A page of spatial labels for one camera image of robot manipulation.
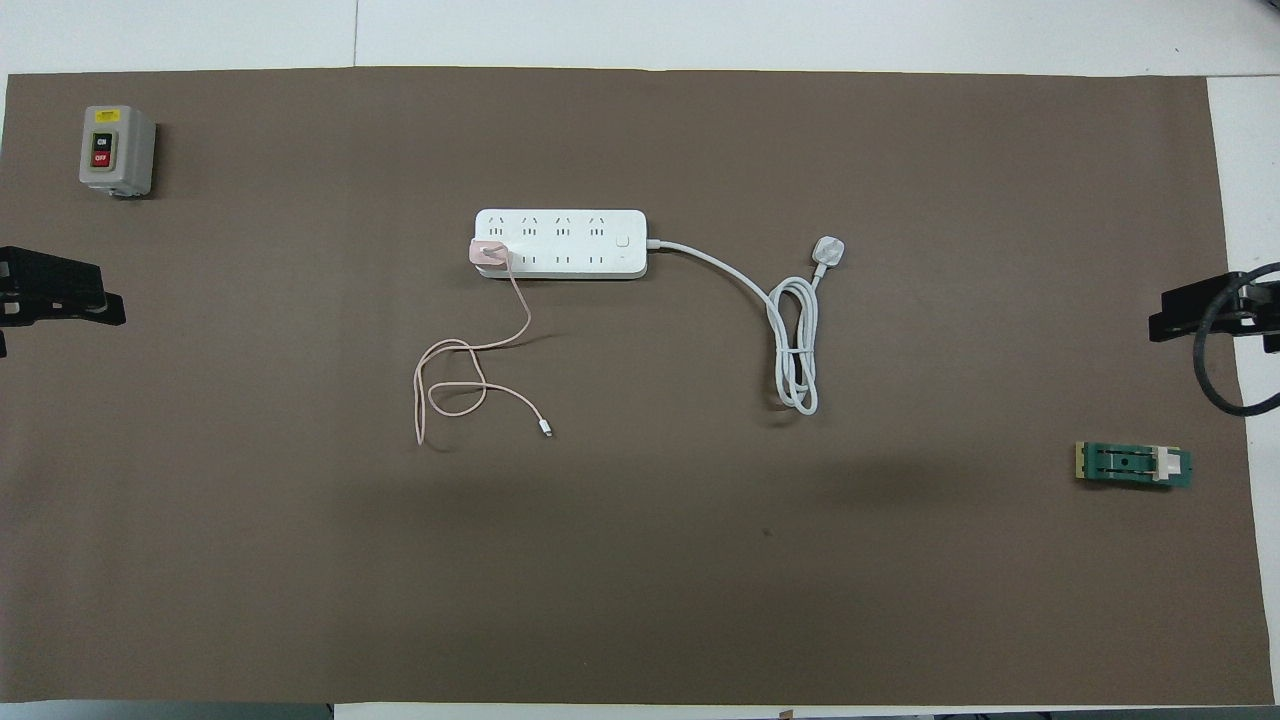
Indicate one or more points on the white power strip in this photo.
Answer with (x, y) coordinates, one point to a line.
(570, 240)

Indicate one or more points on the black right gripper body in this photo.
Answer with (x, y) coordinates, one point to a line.
(1268, 312)

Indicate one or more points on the pink USB charger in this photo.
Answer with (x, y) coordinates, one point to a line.
(490, 252)

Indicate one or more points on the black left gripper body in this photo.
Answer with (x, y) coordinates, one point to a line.
(20, 285)

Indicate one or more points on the brown table mat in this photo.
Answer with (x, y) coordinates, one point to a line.
(640, 600)

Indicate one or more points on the green circuit board module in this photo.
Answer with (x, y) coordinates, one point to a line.
(1130, 465)

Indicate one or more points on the grey on-off switch box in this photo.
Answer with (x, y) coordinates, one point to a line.
(115, 150)

